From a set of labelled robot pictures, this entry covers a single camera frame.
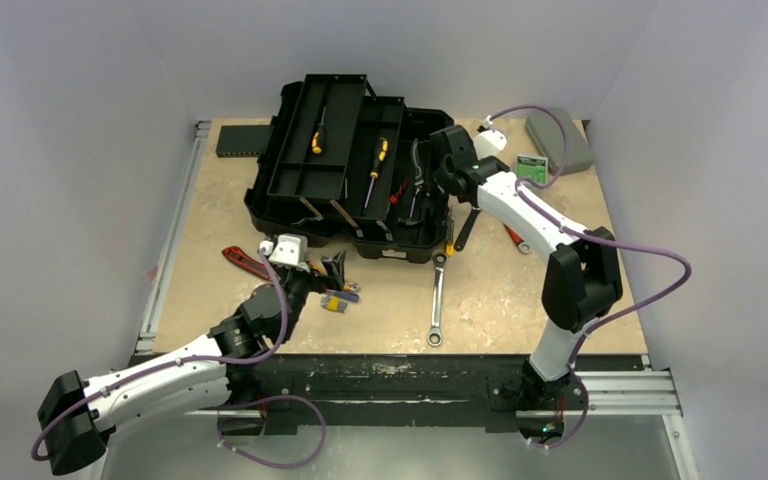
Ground red blue small screwdriver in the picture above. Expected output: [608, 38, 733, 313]
[327, 290, 360, 303]

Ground black multi pliers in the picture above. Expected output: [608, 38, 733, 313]
[410, 138, 433, 198]

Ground black yellow phillips screwdriver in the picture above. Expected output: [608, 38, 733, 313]
[363, 137, 389, 212]

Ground steel claw hammer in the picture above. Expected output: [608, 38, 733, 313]
[396, 192, 433, 228]

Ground black plastic toolbox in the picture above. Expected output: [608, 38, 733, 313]
[243, 74, 454, 264]

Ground short black yellow screwdriver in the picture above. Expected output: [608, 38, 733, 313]
[310, 106, 327, 155]

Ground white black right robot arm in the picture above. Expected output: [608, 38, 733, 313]
[430, 125, 623, 407]

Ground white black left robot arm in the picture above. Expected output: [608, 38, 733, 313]
[30, 235, 346, 476]

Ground green white bit box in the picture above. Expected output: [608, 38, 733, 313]
[516, 154, 548, 184]

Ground grey plastic case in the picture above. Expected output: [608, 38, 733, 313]
[526, 108, 595, 176]

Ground small black adjustable wrench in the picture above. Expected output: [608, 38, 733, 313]
[454, 207, 482, 252]

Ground silver ratchet wrench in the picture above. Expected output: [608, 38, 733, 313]
[427, 251, 449, 347]

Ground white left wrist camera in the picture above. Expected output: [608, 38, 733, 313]
[259, 234, 310, 272]

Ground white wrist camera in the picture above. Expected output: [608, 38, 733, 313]
[472, 116, 508, 160]
[259, 234, 310, 272]

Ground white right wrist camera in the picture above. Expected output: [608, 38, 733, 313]
[472, 116, 508, 160]

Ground red black wire stripper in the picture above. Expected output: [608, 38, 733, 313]
[221, 246, 269, 280]

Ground yellow handled screwdriver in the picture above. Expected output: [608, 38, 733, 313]
[444, 221, 456, 257]

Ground red handled adjustable wrench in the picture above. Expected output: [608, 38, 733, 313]
[504, 225, 531, 254]

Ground black network switch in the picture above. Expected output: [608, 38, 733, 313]
[215, 125, 273, 158]

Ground aluminium frame rail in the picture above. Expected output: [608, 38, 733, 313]
[96, 120, 213, 419]

